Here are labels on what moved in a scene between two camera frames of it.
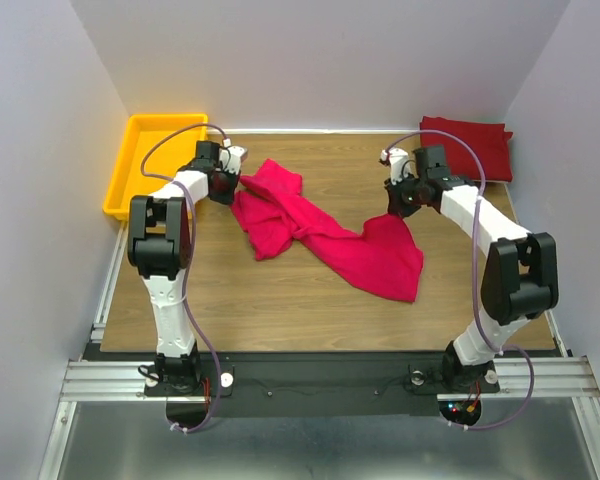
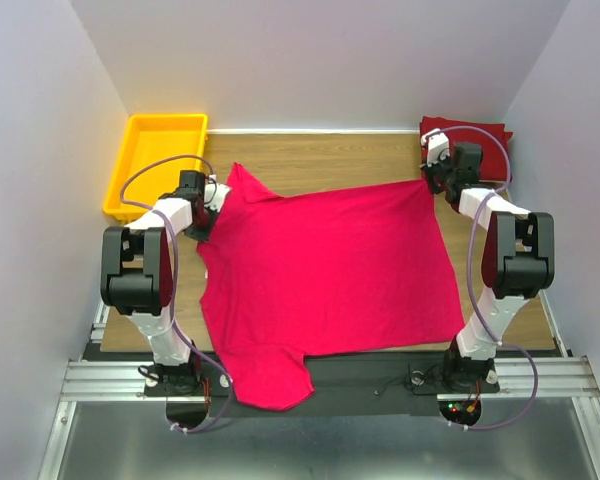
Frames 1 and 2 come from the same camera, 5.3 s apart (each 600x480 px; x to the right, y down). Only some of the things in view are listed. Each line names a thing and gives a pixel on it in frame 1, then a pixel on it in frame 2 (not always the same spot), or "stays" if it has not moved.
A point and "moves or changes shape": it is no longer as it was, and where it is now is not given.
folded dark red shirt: [489, 139] stays
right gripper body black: [407, 196] → [440, 174]
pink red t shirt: [273, 211] moves or changes shape
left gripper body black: [227, 182] → [201, 229]
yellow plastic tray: [152, 150] stays
